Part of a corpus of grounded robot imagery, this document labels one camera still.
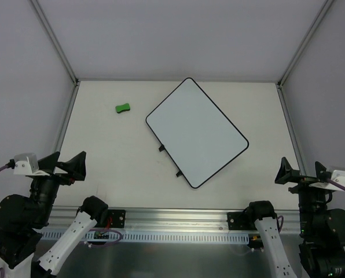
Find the whiteboard with rabbit drawing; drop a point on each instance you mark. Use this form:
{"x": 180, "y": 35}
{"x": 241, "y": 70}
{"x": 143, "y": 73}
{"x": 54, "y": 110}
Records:
{"x": 198, "y": 137}

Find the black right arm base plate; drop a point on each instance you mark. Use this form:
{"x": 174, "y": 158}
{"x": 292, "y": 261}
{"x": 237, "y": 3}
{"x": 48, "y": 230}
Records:
{"x": 239, "y": 221}

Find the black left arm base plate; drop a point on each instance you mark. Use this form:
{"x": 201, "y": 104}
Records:
{"x": 115, "y": 219}

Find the green bone-shaped whiteboard eraser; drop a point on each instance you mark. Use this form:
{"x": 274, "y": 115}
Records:
{"x": 122, "y": 108}

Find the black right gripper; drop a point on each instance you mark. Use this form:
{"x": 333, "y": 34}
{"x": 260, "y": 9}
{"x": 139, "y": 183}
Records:
{"x": 304, "y": 179}

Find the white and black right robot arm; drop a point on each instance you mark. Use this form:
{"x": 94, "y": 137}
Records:
{"x": 258, "y": 226}

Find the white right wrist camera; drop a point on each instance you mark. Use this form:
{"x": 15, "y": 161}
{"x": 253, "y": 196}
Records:
{"x": 337, "y": 181}

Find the aluminium mounting rail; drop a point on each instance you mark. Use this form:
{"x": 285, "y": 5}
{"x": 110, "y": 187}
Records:
{"x": 173, "y": 220}

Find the right aluminium frame post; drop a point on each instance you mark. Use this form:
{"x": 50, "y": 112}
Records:
{"x": 313, "y": 28}

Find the aluminium frame post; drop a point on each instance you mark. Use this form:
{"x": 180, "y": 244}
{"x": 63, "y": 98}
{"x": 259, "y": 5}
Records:
{"x": 313, "y": 28}
{"x": 40, "y": 13}

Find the white slotted cable duct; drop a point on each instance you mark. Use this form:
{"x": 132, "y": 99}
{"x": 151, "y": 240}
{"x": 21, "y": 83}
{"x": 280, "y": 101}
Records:
{"x": 167, "y": 237}

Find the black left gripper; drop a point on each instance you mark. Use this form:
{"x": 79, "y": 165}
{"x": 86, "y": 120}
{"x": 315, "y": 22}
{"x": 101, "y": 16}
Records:
{"x": 60, "y": 175}

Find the left aluminium frame post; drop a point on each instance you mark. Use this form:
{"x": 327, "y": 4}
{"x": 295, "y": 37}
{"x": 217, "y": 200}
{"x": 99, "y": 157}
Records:
{"x": 40, "y": 13}

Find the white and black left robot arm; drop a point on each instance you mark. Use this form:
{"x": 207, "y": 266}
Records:
{"x": 21, "y": 217}

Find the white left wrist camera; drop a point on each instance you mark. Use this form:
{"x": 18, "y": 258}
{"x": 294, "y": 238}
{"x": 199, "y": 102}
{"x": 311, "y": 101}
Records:
{"x": 27, "y": 164}

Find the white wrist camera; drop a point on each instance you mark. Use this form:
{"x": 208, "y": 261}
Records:
{"x": 337, "y": 181}
{"x": 27, "y": 164}

